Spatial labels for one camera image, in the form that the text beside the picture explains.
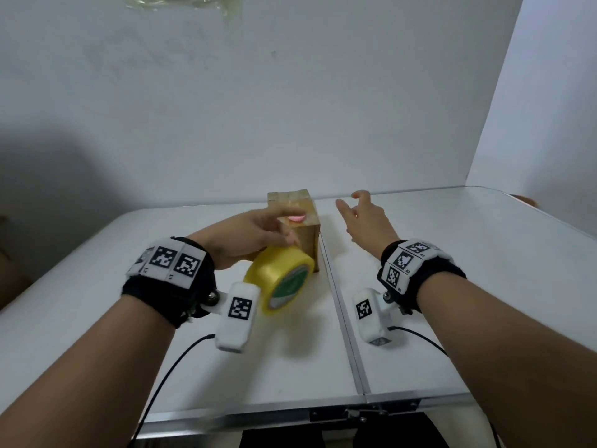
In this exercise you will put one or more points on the black wristband with marker tags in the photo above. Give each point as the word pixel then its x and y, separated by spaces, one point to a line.
pixel 172 279
pixel 415 270

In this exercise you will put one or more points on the person's left hand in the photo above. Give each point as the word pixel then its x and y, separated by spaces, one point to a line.
pixel 238 237

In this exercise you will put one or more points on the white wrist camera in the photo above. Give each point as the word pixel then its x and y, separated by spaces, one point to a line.
pixel 371 317
pixel 238 317

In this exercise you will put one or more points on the person's left forearm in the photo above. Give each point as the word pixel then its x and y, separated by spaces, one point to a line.
pixel 88 373

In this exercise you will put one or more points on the black metal table latch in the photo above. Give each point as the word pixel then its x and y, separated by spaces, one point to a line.
pixel 364 412

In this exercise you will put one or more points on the person's left thumb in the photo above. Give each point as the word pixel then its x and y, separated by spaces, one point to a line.
pixel 288 237

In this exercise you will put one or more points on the small pink round object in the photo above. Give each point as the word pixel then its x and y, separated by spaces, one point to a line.
pixel 296 219

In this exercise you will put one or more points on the yellow tape roll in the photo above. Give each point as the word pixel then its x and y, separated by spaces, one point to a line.
pixel 275 277

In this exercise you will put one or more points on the person's black clothing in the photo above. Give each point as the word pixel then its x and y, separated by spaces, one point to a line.
pixel 345 432

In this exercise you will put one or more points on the person's right thumb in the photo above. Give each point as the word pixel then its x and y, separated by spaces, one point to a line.
pixel 346 212

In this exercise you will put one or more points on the dark brown furniture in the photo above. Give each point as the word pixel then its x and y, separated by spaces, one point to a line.
pixel 11 270

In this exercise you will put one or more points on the person's right forearm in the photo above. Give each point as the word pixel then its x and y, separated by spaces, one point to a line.
pixel 513 359

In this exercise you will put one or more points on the brown object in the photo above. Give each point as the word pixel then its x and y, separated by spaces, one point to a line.
pixel 524 200

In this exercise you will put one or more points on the brown cardboard box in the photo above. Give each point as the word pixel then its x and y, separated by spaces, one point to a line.
pixel 305 237

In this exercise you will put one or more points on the person's right hand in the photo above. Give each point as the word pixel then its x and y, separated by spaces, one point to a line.
pixel 371 226

